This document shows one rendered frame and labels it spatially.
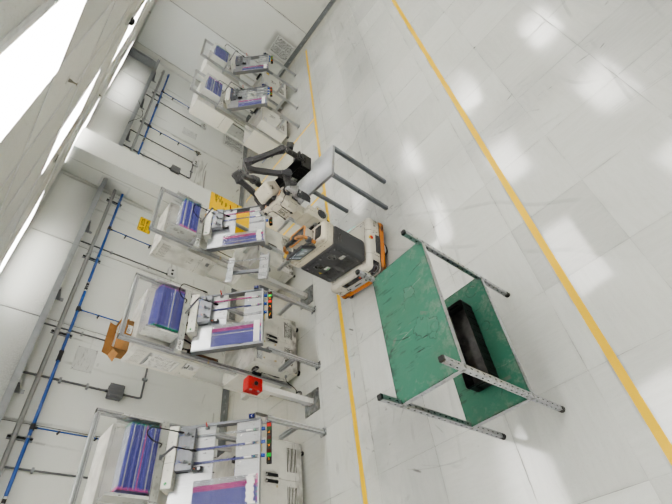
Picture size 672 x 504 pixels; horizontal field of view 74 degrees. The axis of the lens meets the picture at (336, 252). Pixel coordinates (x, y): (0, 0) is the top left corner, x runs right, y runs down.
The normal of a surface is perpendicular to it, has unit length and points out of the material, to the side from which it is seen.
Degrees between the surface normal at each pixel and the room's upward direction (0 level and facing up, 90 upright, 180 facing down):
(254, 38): 90
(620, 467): 0
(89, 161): 90
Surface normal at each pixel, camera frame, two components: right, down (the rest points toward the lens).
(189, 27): 0.10, 0.71
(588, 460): -0.77, -0.40
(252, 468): -0.07, -0.70
